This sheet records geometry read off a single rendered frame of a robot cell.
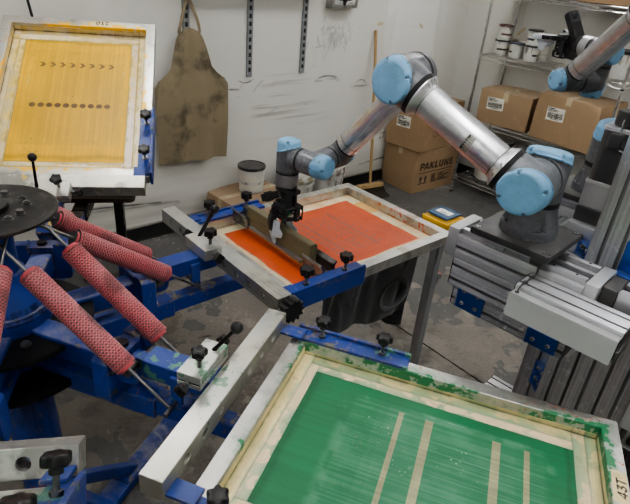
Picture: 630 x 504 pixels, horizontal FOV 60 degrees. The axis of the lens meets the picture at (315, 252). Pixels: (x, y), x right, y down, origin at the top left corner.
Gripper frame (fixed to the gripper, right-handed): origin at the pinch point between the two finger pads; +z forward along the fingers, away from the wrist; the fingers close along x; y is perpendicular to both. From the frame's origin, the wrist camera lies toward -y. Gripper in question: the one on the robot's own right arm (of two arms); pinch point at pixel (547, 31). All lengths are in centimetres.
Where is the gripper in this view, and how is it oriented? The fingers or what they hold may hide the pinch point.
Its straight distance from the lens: 244.2
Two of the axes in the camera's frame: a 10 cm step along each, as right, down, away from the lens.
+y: 0.5, 8.5, 5.2
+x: 9.4, -2.1, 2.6
